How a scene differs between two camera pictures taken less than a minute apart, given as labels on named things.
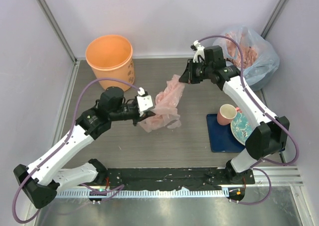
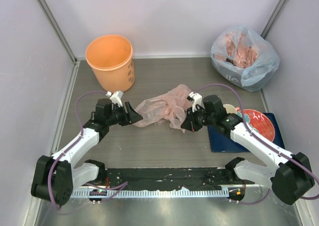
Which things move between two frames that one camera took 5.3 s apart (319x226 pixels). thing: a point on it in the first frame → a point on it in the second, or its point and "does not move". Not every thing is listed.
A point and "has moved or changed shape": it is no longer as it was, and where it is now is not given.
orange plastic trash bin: (111, 56) does not move
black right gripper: (189, 76) → (190, 123)
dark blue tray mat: (221, 138) does not move
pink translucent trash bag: (167, 113) has moved or changed shape
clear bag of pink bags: (260, 59) does not move
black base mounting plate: (157, 178) does not move
